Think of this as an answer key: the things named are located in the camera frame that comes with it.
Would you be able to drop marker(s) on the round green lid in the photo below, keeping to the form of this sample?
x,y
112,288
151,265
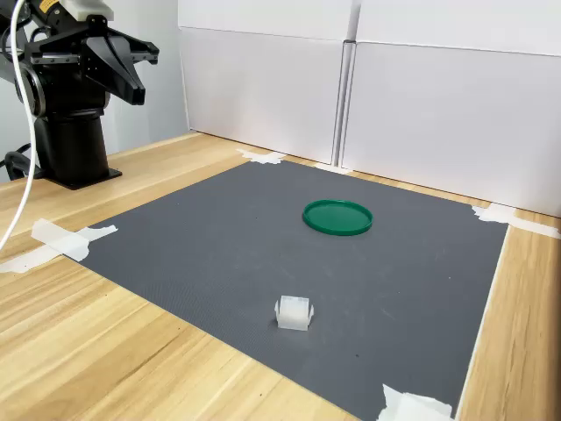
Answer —
x,y
337,217

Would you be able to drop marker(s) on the dark grey mat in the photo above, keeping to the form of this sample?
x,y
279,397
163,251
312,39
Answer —
x,y
219,241

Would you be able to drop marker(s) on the small white plastic terminal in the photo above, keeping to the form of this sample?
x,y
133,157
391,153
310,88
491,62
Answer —
x,y
293,313

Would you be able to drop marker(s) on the white tape piece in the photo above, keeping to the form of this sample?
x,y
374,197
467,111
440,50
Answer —
x,y
331,168
26,261
263,156
66,239
499,215
416,405

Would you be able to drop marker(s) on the white partition panel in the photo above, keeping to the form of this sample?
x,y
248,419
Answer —
x,y
263,92
451,123

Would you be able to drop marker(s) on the white camera box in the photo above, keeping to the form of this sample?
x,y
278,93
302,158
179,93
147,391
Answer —
x,y
87,8

